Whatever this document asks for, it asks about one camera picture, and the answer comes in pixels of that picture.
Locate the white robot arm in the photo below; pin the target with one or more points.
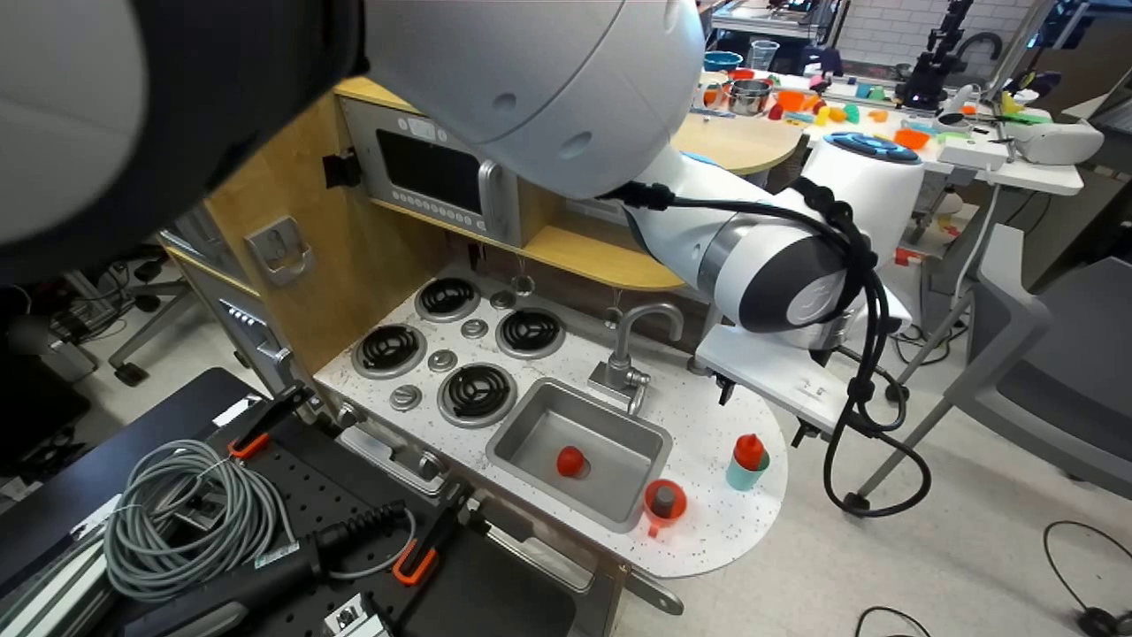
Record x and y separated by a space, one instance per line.
553 95

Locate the small blue cup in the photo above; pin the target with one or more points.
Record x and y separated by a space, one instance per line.
743 476

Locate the black coil stove burner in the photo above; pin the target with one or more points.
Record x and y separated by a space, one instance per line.
390 350
529 335
475 391
447 298

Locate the grey round stove knob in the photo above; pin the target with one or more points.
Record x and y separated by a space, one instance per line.
512 294
439 360
475 328
406 398

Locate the grey toy faucet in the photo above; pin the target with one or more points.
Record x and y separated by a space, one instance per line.
625 355

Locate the wooden shelf under microwave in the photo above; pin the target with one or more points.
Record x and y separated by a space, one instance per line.
588 253

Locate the small red round toy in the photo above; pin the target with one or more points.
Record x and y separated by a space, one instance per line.
571 463

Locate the grey toy sink basin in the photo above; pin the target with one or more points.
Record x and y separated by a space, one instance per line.
621 478

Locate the grey toy microwave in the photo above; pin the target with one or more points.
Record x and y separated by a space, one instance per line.
435 171

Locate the toy kitchen stove sink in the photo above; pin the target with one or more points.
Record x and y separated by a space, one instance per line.
708 517

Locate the black orange bar clamp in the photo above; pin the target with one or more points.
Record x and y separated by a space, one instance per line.
425 544
266 429

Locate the grey square plate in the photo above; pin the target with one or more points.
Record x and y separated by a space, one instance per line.
279 248

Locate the wooden kitchen side panel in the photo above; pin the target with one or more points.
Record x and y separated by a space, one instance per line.
295 188

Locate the black perforated work table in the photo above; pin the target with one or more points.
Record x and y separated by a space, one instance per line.
178 413

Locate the white cluttered lab table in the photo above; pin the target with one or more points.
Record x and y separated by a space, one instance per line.
976 148

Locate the dark grey office chair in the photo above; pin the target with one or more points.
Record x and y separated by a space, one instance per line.
1062 366

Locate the black bracket block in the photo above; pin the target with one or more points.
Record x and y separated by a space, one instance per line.
342 168

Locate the black camera stand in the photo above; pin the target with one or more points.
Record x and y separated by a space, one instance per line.
937 56

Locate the aluminium rail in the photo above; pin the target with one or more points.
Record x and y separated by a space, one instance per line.
46 580

